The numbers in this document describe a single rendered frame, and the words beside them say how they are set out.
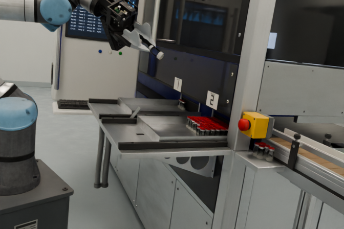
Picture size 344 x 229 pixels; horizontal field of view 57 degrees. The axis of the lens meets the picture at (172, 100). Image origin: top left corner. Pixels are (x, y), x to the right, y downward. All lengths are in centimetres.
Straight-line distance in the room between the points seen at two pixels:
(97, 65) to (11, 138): 110
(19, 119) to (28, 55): 558
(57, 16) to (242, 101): 64
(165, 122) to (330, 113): 66
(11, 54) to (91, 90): 461
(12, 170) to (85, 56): 110
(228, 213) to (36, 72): 561
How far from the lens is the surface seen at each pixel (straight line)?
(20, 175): 95
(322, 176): 102
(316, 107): 134
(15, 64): 649
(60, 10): 87
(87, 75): 193
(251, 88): 111
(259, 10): 110
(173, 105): 172
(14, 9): 89
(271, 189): 133
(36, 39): 644
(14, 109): 91
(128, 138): 112
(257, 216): 135
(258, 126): 105
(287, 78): 120
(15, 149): 92
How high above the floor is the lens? 124
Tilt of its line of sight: 11 degrees down
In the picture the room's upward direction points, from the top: 7 degrees clockwise
